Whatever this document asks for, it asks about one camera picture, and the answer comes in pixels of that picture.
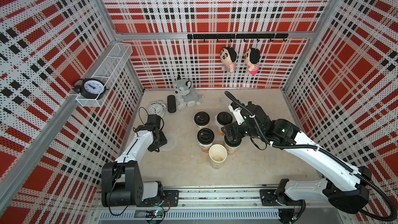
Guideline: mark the white wire basket shelf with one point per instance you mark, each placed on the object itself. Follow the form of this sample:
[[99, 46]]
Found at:
[[108, 71]]

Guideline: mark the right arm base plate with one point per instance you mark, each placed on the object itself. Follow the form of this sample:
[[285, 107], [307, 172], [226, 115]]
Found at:
[[270, 197]]

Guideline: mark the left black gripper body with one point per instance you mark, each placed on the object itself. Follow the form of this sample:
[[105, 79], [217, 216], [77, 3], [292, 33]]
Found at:
[[158, 141]]

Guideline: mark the black hook rail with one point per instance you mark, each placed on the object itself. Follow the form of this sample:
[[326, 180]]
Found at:
[[270, 36]]

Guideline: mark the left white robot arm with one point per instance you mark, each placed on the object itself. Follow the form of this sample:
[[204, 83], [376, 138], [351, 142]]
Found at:
[[122, 183]]

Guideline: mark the black cup lid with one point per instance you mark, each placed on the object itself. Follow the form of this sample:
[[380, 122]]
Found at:
[[205, 136], [234, 143], [201, 118], [224, 118]]

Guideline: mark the paper milk tea cup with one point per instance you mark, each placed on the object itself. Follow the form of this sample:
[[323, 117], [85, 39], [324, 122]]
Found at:
[[200, 127]]

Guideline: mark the white alarm clock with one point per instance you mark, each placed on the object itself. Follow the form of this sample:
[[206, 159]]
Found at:
[[157, 108]]

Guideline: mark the hanging doll pink dress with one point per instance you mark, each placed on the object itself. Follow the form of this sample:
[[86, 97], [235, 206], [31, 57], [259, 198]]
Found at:
[[252, 58]]

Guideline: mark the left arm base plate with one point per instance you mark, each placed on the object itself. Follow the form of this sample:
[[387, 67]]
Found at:
[[169, 198]]

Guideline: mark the hanging doll blue shorts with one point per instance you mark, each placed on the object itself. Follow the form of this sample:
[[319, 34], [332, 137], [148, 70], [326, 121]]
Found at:
[[228, 58]]

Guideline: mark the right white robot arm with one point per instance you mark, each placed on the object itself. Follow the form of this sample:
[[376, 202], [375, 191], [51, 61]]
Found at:
[[344, 186]]

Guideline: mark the black wall clock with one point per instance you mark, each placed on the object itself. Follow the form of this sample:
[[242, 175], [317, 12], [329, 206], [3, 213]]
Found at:
[[90, 88]]

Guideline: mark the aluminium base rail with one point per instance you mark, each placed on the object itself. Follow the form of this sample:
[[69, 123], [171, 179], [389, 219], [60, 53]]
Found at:
[[221, 205]]

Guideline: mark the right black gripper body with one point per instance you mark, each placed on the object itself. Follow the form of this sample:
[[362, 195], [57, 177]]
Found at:
[[242, 130]]

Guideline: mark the grey husky plush toy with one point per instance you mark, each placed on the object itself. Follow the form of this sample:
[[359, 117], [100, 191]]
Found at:
[[185, 93]]

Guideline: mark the black glasses case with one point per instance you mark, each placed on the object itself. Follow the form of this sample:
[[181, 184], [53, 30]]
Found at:
[[171, 104]]

